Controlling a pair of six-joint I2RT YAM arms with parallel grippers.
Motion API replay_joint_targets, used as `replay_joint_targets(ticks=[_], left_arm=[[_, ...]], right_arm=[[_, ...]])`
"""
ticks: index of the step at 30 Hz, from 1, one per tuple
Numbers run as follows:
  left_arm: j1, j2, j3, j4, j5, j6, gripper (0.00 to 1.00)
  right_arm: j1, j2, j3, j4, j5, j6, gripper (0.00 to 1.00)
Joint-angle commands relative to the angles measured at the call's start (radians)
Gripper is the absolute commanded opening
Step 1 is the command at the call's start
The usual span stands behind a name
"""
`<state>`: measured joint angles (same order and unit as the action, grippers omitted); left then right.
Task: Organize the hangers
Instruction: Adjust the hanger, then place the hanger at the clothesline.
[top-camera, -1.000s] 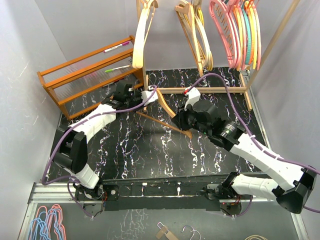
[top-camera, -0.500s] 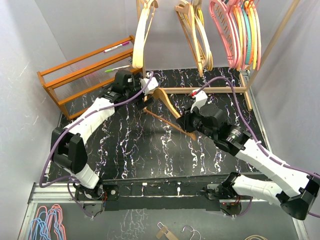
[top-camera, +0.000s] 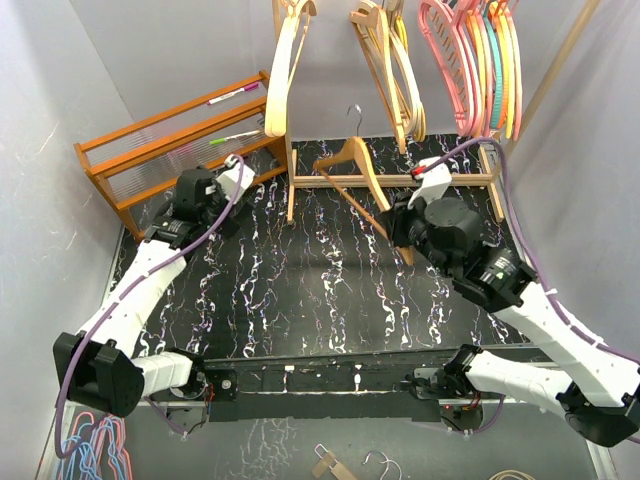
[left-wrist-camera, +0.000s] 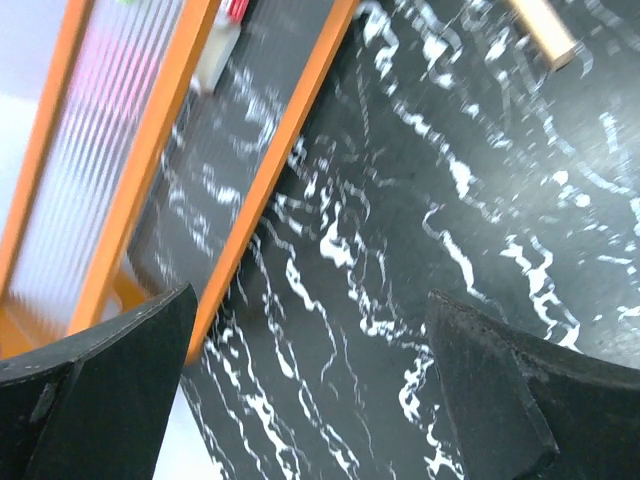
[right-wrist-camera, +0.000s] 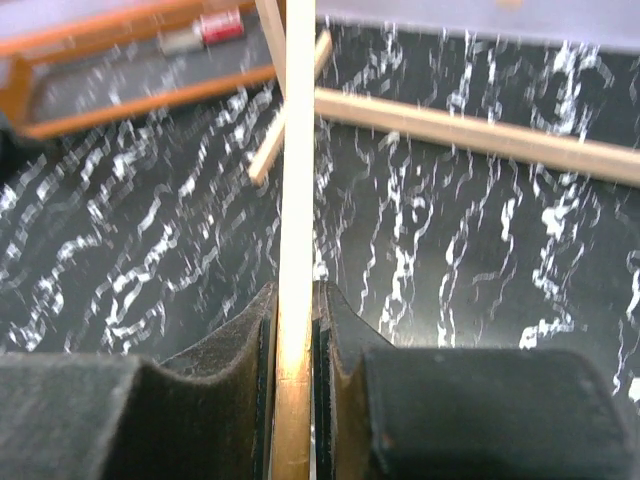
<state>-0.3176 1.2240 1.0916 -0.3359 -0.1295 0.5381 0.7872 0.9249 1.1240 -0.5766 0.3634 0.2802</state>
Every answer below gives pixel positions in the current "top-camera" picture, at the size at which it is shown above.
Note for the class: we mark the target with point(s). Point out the blue and pink wire hangers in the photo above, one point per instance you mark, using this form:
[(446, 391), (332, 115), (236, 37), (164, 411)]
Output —
[(101, 452)]

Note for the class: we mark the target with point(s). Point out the teal wire hanger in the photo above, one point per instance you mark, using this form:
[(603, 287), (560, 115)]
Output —
[(502, 82)]

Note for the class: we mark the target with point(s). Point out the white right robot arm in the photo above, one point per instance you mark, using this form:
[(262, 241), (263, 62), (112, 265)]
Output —
[(594, 391)]

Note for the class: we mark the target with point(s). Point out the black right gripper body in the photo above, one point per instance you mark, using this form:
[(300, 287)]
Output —
[(416, 232)]

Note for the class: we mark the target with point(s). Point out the light wooden clothes rack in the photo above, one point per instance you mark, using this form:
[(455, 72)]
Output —
[(488, 178)]

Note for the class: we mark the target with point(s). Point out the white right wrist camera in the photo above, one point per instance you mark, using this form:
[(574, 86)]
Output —
[(433, 178)]

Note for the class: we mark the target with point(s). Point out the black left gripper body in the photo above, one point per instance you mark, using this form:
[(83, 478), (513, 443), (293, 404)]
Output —
[(214, 212)]

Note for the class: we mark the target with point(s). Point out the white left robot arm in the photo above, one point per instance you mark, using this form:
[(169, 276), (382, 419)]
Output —
[(97, 366)]

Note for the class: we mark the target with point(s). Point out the thick pink plastic hanger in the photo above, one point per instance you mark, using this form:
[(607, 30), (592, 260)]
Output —
[(466, 27)]

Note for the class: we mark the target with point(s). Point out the orange wooden shelf rack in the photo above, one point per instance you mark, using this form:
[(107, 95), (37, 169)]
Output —
[(135, 163)]

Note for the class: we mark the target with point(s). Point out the beige hanger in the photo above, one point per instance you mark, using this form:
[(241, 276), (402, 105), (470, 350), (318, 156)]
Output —
[(400, 65), (410, 75)]

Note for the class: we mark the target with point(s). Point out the yellow metal hanger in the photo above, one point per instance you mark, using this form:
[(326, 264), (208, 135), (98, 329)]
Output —
[(517, 122)]

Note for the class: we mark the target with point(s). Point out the cream thin plastic hanger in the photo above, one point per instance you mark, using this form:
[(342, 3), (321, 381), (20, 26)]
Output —
[(277, 99)]

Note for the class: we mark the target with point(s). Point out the wooden clip hanger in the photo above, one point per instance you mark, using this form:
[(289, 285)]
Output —
[(328, 462)]

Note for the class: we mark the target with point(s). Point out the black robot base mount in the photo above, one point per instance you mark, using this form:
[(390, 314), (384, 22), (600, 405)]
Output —
[(387, 384)]

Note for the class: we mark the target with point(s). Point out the green capped marker pen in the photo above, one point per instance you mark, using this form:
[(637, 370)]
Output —
[(222, 140)]

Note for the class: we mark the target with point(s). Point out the orange plastic hanger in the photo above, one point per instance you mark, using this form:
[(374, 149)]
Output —
[(509, 64)]

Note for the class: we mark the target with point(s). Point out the purple capped marker pen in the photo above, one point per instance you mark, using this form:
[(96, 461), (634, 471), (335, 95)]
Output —
[(244, 89)]

